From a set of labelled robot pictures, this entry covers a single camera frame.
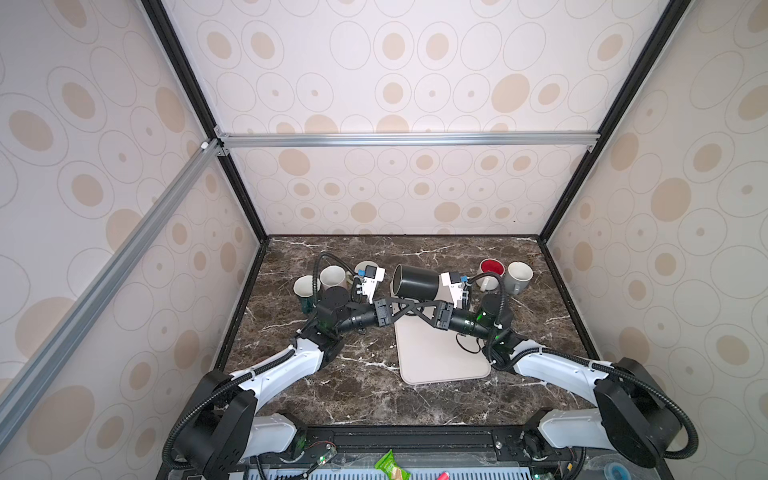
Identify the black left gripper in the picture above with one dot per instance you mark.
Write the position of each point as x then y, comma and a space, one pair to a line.
380, 311

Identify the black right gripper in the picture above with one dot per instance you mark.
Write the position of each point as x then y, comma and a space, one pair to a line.
444, 317

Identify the black mug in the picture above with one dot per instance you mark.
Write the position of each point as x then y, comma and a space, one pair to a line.
415, 283

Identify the light green mug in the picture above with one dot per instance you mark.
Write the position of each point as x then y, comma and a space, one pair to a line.
363, 265

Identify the pink faceted mug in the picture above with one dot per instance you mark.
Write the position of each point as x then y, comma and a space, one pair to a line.
333, 276

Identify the white mug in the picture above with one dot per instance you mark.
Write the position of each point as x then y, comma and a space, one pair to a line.
489, 270

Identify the grey mug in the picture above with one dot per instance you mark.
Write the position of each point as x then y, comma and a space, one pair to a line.
517, 277

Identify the dark green faceted mug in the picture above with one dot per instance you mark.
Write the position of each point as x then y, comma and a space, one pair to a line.
306, 289

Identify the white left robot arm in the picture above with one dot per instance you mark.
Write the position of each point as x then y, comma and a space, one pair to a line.
221, 427

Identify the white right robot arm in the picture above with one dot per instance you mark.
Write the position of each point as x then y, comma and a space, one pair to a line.
630, 413

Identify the beige plastic tray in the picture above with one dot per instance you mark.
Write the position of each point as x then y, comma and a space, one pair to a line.
427, 355

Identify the green snack packet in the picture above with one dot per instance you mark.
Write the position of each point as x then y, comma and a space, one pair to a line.
389, 466

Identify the blue tape roll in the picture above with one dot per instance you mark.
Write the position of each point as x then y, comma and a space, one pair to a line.
616, 471

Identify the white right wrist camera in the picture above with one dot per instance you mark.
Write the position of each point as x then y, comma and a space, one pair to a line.
454, 288

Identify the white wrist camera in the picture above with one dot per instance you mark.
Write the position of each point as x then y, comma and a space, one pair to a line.
370, 277
454, 288

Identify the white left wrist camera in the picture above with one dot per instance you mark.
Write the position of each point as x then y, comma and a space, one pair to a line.
370, 277

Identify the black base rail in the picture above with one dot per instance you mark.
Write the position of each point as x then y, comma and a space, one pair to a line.
427, 452

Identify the aluminium rail back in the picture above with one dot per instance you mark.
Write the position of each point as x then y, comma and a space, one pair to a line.
418, 139

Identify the aluminium rail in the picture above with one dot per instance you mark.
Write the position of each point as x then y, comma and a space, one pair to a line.
42, 369
418, 139

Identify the aluminium rail left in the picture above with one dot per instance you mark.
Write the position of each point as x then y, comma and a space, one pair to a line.
42, 369

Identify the black corner frame post left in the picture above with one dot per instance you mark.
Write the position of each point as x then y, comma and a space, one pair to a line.
161, 24

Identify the black corner frame post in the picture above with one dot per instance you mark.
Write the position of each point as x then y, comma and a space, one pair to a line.
651, 50
161, 24

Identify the black corner frame post right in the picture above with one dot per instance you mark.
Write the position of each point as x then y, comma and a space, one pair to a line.
651, 50

